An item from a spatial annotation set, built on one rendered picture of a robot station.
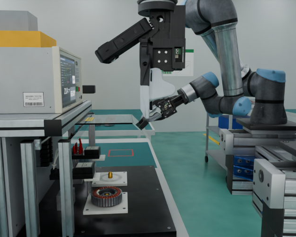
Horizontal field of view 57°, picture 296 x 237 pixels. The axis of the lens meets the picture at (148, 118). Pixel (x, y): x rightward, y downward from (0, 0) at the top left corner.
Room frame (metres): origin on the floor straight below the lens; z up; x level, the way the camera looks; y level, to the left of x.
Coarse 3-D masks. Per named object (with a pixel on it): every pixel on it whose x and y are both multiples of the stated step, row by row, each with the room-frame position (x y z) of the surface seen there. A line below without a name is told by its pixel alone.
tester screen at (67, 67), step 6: (60, 60) 0.87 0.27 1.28; (66, 60) 0.96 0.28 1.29; (66, 66) 0.95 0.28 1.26; (72, 66) 1.07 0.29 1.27; (66, 72) 0.95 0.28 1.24; (72, 72) 1.06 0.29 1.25; (66, 78) 0.95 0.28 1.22; (66, 84) 0.94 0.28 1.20; (72, 84) 1.05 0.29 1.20; (66, 102) 0.93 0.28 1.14
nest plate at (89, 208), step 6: (126, 192) 1.02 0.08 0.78; (90, 198) 0.97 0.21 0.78; (126, 198) 0.97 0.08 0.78; (90, 204) 0.92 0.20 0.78; (120, 204) 0.92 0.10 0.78; (126, 204) 0.92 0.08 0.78; (84, 210) 0.87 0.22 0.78; (90, 210) 0.87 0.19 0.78; (96, 210) 0.87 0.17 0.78; (102, 210) 0.87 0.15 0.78; (108, 210) 0.87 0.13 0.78; (114, 210) 0.87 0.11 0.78; (120, 210) 0.88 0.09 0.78; (126, 210) 0.88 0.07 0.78
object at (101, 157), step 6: (84, 150) 1.15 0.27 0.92; (90, 150) 1.15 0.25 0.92; (96, 150) 1.15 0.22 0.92; (72, 156) 1.14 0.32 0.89; (78, 156) 1.14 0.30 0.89; (84, 156) 1.14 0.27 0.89; (90, 156) 1.14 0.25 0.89; (96, 156) 1.15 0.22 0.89; (102, 156) 1.19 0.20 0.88; (78, 162) 1.19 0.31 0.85
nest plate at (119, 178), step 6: (102, 174) 1.22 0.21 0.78; (114, 174) 1.22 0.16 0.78; (120, 174) 1.22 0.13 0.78; (126, 174) 1.22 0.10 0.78; (102, 180) 1.15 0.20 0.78; (108, 180) 1.15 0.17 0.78; (114, 180) 1.15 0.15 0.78; (120, 180) 1.15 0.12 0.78; (126, 180) 1.15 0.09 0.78; (96, 186) 1.11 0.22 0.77; (102, 186) 1.11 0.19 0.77
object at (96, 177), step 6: (84, 162) 0.97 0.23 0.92; (90, 162) 0.97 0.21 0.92; (78, 168) 0.91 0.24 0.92; (84, 168) 0.91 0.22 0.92; (90, 168) 0.91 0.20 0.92; (54, 174) 0.90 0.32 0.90; (72, 174) 0.90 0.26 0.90; (78, 174) 0.90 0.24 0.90; (84, 174) 0.90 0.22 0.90; (90, 174) 0.91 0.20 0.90; (96, 174) 0.95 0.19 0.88; (84, 180) 0.91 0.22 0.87; (90, 180) 0.91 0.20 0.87; (96, 180) 0.91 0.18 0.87
